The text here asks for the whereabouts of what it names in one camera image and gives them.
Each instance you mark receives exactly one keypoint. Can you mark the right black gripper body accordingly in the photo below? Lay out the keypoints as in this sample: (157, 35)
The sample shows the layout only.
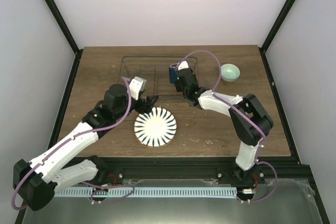
(177, 87)

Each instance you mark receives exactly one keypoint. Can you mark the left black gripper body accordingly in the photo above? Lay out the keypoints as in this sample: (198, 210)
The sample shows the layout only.
(142, 109)

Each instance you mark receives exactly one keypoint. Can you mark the dark blue mug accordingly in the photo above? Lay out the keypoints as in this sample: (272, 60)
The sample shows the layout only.
(173, 68)

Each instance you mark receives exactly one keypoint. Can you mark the black wire dish rack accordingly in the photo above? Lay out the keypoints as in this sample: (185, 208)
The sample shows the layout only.
(155, 70)

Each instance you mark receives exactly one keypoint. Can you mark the mint green bowl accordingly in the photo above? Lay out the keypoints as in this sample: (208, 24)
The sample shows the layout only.
(229, 72)

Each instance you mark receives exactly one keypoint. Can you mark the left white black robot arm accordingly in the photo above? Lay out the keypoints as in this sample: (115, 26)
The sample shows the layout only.
(38, 180)

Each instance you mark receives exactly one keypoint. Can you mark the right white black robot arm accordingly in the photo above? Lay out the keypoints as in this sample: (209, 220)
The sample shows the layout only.
(251, 121)

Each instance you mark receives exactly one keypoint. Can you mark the blue striped white plate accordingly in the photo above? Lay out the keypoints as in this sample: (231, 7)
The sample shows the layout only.
(157, 126)

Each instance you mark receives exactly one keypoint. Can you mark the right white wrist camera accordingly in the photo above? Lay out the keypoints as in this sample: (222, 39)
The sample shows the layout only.
(182, 65)

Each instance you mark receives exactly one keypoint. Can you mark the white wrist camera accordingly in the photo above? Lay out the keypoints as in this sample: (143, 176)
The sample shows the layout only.
(182, 65)
(137, 86)

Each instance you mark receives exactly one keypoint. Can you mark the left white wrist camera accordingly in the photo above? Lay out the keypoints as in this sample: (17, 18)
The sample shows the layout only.
(137, 86)

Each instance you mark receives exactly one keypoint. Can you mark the light blue slotted cable duct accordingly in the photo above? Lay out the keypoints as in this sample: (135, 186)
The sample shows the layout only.
(151, 192)

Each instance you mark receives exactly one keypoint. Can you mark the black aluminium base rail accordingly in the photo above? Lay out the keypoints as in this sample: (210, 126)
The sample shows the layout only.
(196, 167)

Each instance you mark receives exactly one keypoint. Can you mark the right black frame post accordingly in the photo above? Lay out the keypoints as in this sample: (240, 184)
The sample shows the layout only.
(277, 24)

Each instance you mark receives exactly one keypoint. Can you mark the black frame post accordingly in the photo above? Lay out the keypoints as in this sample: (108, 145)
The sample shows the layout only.
(277, 24)
(62, 25)

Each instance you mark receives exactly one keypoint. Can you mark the left black frame post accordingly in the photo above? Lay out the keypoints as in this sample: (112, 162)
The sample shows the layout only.
(62, 25)

